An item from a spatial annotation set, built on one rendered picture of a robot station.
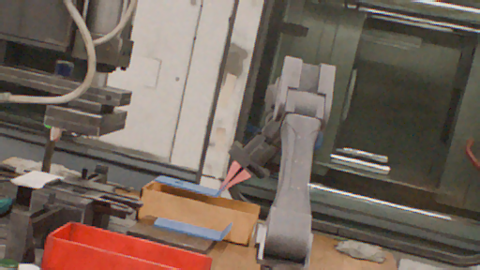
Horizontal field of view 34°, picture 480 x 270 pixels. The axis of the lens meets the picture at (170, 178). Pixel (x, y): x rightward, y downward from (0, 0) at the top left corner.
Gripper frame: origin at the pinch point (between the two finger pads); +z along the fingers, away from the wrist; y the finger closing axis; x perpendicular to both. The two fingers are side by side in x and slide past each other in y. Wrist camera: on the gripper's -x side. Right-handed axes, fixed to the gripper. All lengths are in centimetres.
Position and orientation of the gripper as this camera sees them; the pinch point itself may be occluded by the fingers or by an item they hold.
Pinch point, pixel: (223, 187)
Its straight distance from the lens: 171.0
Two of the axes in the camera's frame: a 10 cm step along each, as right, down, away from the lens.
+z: -6.7, 7.1, 2.2
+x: -1.9, 1.3, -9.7
